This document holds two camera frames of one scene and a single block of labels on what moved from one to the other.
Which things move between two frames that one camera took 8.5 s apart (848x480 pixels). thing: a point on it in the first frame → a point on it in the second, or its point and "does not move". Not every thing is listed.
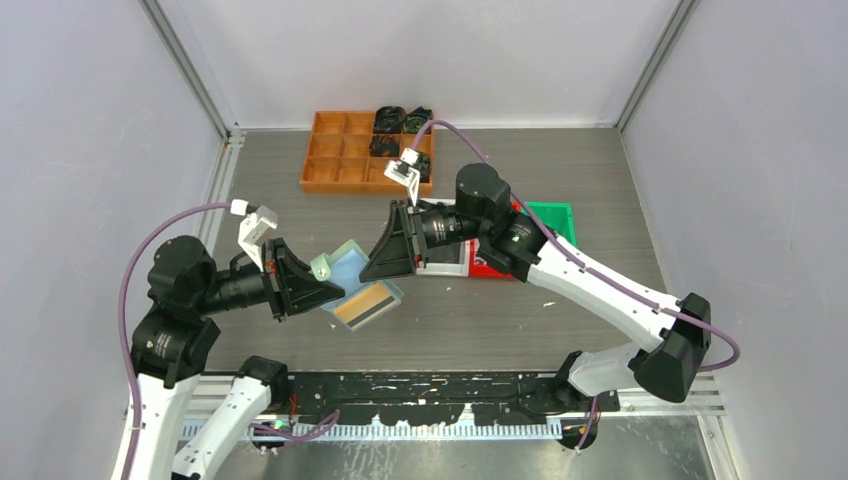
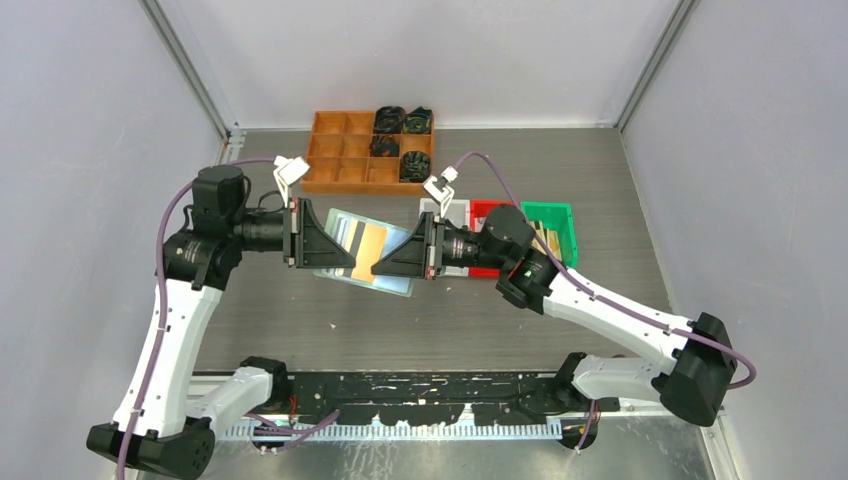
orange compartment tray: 338,158 does not move
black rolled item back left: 389,120 does not move
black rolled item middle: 384,145 does not move
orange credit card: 365,305 → 370,249
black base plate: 441,399 does not move
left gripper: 290,279 → 306,243
